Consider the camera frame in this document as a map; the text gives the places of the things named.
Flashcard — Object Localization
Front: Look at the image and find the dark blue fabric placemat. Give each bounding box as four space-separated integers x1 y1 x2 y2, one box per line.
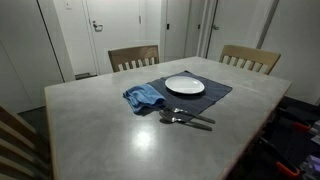
146 70 233 118

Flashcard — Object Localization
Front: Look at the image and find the white round plate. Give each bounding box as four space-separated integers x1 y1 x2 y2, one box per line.
164 75 206 95

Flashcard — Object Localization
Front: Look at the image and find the narrow white door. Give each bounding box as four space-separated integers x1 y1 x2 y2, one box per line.
164 0 193 63

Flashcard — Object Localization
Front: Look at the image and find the dark brown wooden chair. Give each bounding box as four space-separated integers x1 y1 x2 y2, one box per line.
107 44 160 73

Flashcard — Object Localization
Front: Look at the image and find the silver lever door handle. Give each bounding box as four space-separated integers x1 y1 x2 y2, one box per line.
92 20 104 33

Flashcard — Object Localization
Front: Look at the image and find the silver metal fork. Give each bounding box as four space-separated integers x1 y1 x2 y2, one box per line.
172 106 216 125

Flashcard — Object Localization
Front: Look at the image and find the orange handled clamp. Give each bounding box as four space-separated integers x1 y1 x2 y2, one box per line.
292 121 313 134
275 161 301 178

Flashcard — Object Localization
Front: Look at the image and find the slatted brown wooden chair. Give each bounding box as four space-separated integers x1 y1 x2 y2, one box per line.
0 103 53 180

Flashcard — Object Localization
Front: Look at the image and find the white door with lever handle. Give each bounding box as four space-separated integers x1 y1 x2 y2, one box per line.
83 0 144 76

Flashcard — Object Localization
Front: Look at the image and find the white door with small handle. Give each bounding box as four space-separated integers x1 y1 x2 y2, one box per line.
206 0 268 63

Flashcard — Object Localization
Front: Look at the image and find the blue microfiber towel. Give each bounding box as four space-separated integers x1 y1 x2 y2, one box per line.
122 83 167 115

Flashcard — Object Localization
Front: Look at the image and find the light tan wooden chair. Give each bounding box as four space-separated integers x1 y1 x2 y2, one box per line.
218 44 282 76

